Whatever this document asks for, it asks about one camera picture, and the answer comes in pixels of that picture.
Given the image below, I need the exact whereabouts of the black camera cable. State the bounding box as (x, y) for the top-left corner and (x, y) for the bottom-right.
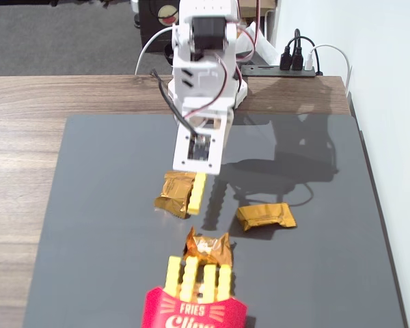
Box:
(150, 68), (202, 138)

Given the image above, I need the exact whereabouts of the flat gold candy wrapper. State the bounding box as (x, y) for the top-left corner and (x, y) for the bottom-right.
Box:
(236, 202), (297, 232)

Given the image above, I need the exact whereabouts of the brown cardboard box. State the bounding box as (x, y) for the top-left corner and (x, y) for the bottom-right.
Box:
(238, 0), (278, 10)

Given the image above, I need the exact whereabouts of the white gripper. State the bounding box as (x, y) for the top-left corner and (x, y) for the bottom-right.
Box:
(179, 96), (235, 144)

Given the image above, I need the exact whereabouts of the black strap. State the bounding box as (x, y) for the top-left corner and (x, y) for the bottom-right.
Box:
(163, 42), (175, 66)

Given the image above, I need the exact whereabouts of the red white servo wire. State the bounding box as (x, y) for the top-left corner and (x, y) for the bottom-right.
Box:
(184, 53), (236, 120)
(236, 0), (262, 63)

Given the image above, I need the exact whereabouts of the black plug with cable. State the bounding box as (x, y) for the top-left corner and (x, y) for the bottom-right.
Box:
(279, 28), (302, 72)
(290, 35), (316, 72)

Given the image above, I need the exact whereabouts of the red fries box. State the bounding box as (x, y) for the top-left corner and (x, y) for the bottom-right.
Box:
(141, 286), (249, 328)

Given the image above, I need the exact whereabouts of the thin white cable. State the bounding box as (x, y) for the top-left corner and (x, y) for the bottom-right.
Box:
(134, 25), (176, 75)

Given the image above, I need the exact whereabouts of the crumpled orange gold wrapper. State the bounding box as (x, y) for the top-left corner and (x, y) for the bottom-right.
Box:
(182, 225), (236, 268)

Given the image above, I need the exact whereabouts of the yellow crinkle fry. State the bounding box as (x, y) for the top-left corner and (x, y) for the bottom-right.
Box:
(187, 172), (208, 217)
(178, 256), (200, 302)
(217, 264), (234, 301)
(165, 256), (182, 297)
(202, 263), (220, 303)

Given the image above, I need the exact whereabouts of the black power strip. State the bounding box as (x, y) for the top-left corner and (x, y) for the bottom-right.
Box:
(241, 64), (324, 78)

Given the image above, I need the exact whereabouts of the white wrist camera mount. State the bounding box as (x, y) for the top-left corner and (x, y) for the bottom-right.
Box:
(172, 126), (223, 176)

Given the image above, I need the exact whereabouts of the gold candy wrapper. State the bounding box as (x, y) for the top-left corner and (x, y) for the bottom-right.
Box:
(152, 171), (197, 220)
(236, 202), (297, 232)

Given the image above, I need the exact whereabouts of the black box with sticker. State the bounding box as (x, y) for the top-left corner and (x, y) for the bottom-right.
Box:
(137, 0), (182, 54)

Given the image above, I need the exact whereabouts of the dark grey mat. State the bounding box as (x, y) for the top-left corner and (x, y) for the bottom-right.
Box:
(22, 113), (409, 328)

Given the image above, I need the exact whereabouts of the white plug with cable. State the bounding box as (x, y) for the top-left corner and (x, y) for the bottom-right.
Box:
(305, 43), (352, 98)

